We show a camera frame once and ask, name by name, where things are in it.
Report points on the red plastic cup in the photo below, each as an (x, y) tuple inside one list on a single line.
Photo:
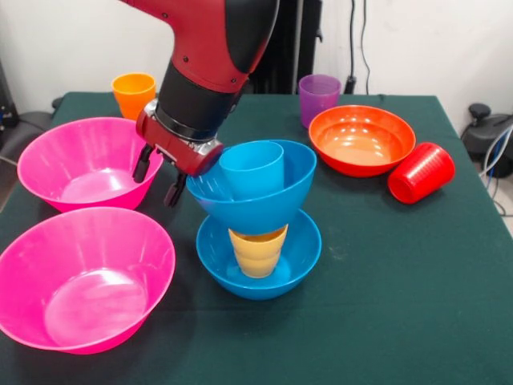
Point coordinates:
[(421, 172)]

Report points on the blue plastic bowl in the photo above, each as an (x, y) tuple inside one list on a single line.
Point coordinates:
[(256, 212), (212, 264)]

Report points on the purple plastic cup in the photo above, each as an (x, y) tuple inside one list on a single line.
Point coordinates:
[(318, 96)]

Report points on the pink plastic bowl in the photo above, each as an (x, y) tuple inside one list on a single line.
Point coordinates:
[(60, 160), (80, 280)]

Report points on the light blue plastic cup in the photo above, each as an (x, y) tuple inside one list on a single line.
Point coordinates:
[(252, 176)]

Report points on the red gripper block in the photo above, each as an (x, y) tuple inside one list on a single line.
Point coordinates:
[(172, 150)]

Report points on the orange plastic cup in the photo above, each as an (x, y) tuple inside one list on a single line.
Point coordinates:
[(128, 92)]

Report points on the red-orange plastic bowl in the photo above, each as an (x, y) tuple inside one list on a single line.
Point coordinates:
[(360, 148)]

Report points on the black upright post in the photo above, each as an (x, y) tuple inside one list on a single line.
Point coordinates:
[(292, 40)]

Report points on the dark green table cloth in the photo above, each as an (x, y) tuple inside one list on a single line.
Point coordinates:
[(360, 321)]

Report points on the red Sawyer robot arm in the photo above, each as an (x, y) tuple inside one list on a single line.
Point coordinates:
[(200, 40)]

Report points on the yellow plastic cup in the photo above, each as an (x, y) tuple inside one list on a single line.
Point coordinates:
[(258, 256)]

